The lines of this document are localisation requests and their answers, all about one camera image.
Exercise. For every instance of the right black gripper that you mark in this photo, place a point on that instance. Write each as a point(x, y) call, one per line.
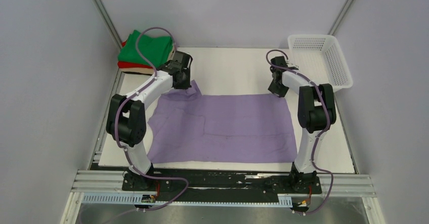
point(274, 90)

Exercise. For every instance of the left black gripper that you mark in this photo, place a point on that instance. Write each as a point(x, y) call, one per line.
point(186, 85)

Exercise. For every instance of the purple t shirt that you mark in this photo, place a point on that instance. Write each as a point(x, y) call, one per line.
point(190, 126)

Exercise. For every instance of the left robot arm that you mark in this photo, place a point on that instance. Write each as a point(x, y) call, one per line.
point(126, 121)

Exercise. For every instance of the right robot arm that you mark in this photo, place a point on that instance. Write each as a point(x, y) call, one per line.
point(316, 113)

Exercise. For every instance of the green folded t shirt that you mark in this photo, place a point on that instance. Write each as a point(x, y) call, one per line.
point(145, 39)

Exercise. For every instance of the white plastic basket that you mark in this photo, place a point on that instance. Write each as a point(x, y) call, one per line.
point(321, 59)

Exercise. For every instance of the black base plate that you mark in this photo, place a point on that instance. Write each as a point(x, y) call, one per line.
point(217, 185)

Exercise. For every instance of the right corner metal post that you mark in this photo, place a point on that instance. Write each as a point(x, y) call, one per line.
point(340, 17)

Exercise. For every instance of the corner metal post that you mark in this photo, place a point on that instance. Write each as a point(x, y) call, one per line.
point(340, 17)
point(108, 22)

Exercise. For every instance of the white cable duct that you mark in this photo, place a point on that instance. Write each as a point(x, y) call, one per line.
point(141, 199)

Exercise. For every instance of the left corner metal post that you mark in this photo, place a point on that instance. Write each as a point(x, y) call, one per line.
point(108, 22)

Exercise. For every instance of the aluminium frame rail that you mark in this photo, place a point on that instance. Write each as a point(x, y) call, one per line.
point(104, 187)

